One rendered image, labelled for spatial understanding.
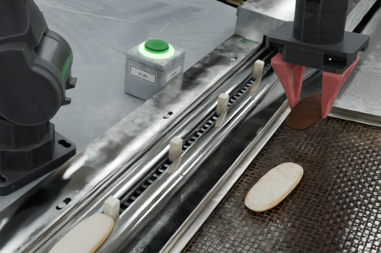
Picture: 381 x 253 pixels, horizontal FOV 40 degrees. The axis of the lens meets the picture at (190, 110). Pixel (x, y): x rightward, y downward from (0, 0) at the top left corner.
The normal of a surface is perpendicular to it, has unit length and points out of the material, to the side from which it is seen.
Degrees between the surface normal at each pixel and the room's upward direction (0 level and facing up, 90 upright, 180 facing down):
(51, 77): 49
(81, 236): 12
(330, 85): 111
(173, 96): 0
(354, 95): 0
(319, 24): 87
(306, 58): 90
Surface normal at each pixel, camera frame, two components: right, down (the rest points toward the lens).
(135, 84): -0.49, 0.43
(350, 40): -0.01, -0.88
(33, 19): 0.98, -0.18
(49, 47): 0.52, -0.72
